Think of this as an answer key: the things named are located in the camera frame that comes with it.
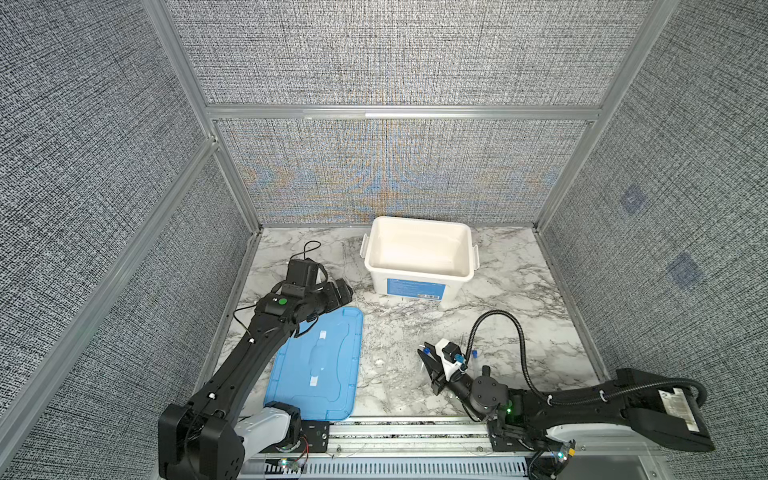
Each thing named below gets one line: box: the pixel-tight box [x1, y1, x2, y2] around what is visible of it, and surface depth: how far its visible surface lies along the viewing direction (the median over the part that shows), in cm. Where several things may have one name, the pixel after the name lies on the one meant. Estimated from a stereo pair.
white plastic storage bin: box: [360, 216, 480, 301], surface depth 101 cm
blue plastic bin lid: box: [264, 306, 364, 421], surface depth 85 cm
